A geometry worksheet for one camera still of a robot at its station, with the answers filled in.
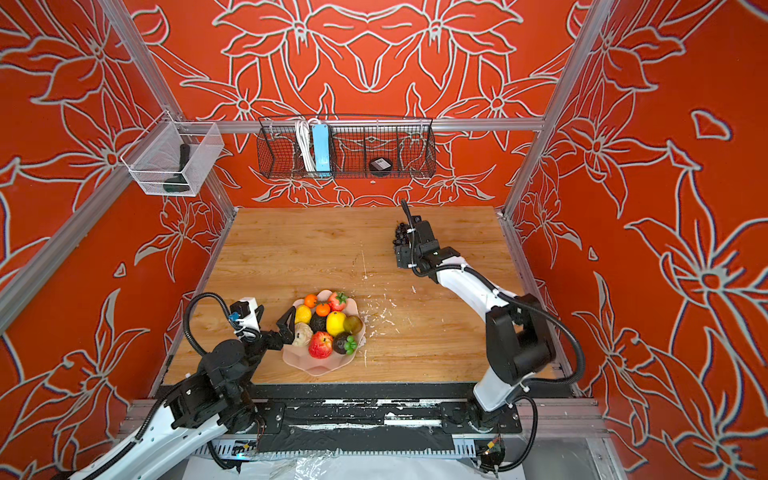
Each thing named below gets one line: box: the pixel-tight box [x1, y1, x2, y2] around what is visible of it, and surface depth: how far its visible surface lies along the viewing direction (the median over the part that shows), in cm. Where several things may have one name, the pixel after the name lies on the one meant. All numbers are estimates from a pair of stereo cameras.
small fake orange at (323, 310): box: [316, 304, 331, 317], surface depth 85 cm
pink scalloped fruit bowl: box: [282, 290, 367, 376], surface depth 82 cm
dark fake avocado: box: [308, 312, 327, 333], surface depth 85 cm
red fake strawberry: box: [328, 291, 348, 312], surface depth 87 cm
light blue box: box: [312, 124, 331, 177], surface depth 92 cm
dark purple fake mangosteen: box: [333, 331, 358, 355], surface depth 79 cm
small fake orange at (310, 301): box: [304, 294, 317, 309], surface depth 89 cm
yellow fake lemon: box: [326, 310, 346, 337], surface depth 84 cm
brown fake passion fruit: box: [344, 315, 363, 335], surface depth 82 cm
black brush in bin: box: [163, 143, 191, 193], surface depth 81 cm
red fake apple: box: [308, 331, 334, 359], surface depth 81 cm
